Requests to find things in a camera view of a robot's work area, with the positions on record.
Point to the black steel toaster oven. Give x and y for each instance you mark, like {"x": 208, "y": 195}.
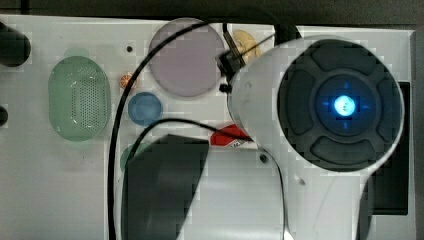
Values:
{"x": 391, "y": 181}

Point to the yellow banana bunch toy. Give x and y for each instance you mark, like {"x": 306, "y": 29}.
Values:
{"x": 245, "y": 41}

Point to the red ketchup bottle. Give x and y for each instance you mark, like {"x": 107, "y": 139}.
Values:
{"x": 219, "y": 139}

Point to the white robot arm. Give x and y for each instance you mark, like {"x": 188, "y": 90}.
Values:
{"x": 322, "y": 114}

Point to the blue bowl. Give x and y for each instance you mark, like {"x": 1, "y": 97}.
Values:
{"x": 145, "y": 108}

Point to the green perforated colander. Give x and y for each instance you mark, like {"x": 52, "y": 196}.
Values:
{"x": 79, "y": 99}

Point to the black knob left edge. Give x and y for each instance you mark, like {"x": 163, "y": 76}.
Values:
{"x": 3, "y": 116}

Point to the orange slice toy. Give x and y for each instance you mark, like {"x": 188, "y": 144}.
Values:
{"x": 125, "y": 79}

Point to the black cylinder top left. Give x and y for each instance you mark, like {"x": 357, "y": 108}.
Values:
{"x": 15, "y": 47}

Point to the lilac round plate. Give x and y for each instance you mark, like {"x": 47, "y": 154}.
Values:
{"x": 186, "y": 67}

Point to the green cup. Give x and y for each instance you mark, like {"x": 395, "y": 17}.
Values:
{"x": 125, "y": 155}

